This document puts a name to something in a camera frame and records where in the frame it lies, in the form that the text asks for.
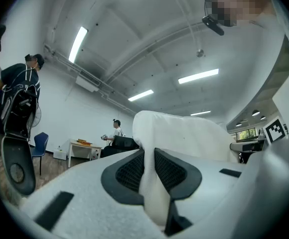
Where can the person's head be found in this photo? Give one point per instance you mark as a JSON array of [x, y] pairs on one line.
[[234, 1]]

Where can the blue chair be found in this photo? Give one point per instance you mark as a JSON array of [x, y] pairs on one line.
[[41, 143]]

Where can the standing fan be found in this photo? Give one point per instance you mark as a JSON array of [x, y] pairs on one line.
[[37, 117]]

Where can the dark pendant lamp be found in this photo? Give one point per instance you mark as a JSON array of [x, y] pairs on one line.
[[262, 117], [255, 113]]

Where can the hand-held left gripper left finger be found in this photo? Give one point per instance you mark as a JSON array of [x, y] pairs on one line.
[[84, 183]]

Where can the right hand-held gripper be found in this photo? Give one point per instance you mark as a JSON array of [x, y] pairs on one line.
[[274, 131]]

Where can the round smoke detector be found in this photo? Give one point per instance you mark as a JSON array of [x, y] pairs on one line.
[[199, 53]]

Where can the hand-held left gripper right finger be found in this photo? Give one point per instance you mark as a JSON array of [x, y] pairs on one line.
[[221, 195]]

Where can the white cushion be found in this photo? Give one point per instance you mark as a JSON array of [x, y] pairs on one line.
[[179, 133]]

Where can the window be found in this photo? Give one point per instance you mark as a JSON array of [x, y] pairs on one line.
[[245, 134]]

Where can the black mesh office chair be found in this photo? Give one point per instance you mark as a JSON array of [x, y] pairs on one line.
[[123, 143]]

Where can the person's light shirt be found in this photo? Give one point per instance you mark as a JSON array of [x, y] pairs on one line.
[[281, 24]]

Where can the black head-worn camera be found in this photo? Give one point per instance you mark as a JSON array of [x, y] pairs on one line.
[[213, 26]]

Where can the white table with wooden top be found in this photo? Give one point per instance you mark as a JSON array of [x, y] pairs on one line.
[[84, 147]]

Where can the orange flat box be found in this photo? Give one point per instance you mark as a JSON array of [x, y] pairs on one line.
[[83, 141]]

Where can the long ceiling light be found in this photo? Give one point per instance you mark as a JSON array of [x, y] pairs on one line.
[[140, 95], [200, 113], [198, 76], [77, 44]]

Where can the white ceiling air conditioner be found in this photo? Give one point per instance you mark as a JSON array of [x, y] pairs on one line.
[[87, 82]]

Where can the white box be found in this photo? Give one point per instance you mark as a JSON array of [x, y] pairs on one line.
[[59, 154]]

